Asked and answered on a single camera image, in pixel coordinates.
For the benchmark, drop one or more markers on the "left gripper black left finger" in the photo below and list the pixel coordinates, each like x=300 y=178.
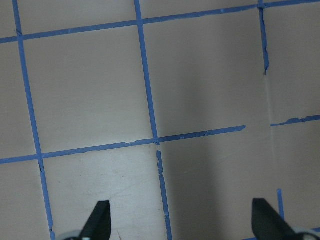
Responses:
x=98 y=225

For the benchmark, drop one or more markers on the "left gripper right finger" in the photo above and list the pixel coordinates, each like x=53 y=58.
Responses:
x=267 y=224

